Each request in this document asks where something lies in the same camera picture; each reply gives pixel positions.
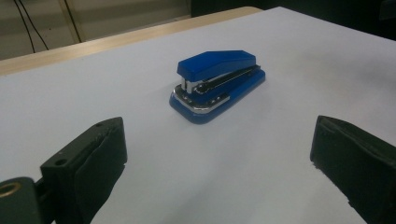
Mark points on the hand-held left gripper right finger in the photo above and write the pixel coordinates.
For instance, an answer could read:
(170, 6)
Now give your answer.
(358, 165)

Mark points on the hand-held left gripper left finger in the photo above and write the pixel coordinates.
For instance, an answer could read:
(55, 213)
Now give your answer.
(90, 161)

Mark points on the blue stapler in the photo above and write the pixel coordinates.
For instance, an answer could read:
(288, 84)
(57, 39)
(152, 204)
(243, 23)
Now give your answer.
(214, 62)

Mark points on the white table sheet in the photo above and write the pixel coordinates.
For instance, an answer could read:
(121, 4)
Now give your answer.
(249, 161)

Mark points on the black curtain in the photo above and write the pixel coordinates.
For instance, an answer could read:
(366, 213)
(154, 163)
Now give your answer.
(358, 9)

